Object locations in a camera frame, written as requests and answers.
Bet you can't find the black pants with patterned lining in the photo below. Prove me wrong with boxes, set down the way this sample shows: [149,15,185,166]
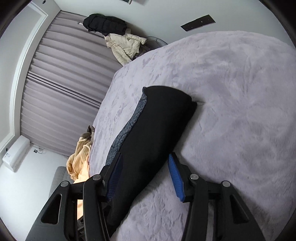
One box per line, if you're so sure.
[103,86,197,235]

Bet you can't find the peach orange cloth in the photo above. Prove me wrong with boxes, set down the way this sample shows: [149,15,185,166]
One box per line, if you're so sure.
[74,160,90,219]

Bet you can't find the grey padded headboard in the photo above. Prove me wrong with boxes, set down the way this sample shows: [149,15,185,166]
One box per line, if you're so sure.
[49,166,74,196]

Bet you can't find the tan striped garment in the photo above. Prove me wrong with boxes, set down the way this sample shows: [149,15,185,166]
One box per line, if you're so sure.
[66,126,95,183]

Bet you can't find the lavender plush bed cover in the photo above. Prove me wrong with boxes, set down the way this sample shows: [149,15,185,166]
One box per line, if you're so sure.
[89,31,295,240]

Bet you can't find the white air conditioner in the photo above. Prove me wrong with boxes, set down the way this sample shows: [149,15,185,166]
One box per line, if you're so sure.
[2,135,30,172]

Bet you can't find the grey pleated curtain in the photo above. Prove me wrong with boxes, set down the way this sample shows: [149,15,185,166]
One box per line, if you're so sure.
[20,11,121,156]

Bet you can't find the cream puffer jacket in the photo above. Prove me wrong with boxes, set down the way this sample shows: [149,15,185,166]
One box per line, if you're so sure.
[105,33,147,66]

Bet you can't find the black hanging jacket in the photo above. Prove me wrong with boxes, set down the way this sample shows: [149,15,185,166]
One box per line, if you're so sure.
[83,14,127,36]

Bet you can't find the wall mounted television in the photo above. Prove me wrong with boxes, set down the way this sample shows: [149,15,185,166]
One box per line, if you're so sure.
[181,15,215,32]

